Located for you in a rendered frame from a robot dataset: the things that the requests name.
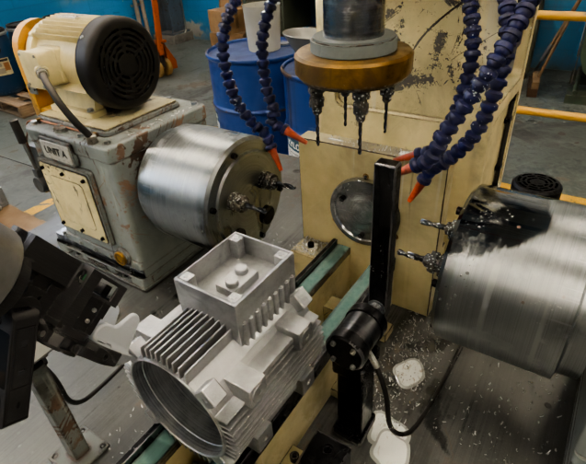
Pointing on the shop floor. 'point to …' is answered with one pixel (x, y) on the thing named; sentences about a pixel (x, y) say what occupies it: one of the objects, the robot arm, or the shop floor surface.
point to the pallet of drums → (4, 73)
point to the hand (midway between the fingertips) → (119, 359)
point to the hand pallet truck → (162, 45)
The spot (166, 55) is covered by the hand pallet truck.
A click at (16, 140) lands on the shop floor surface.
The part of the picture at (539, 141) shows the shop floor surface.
